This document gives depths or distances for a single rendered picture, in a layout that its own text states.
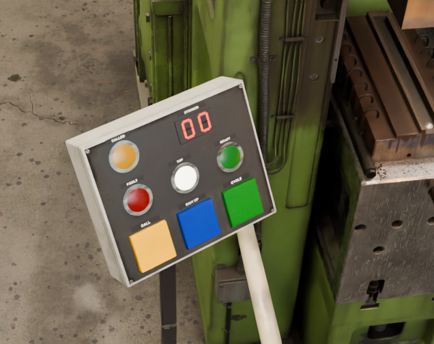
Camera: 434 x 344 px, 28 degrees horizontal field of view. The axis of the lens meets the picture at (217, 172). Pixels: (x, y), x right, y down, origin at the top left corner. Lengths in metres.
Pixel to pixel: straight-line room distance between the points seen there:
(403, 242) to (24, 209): 1.45
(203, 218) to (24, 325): 1.22
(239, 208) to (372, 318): 0.75
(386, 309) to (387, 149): 0.54
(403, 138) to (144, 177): 0.61
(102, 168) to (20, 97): 1.95
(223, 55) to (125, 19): 2.02
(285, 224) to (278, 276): 0.22
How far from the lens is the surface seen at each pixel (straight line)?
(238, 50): 1.77
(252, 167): 1.64
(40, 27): 3.76
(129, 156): 1.51
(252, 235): 2.07
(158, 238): 1.57
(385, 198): 1.90
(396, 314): 2.30
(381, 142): 1.85
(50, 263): 2.85
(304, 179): 2.10
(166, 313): 2.01
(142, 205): 1.54
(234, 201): 1.63
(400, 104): 1.92
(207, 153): 1.58
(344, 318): 2.25
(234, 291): 2.30
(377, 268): 2.10
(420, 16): 1.65
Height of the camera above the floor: 2.24
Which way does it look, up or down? 46 degrees down
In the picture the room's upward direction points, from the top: 2 degrees clockwise
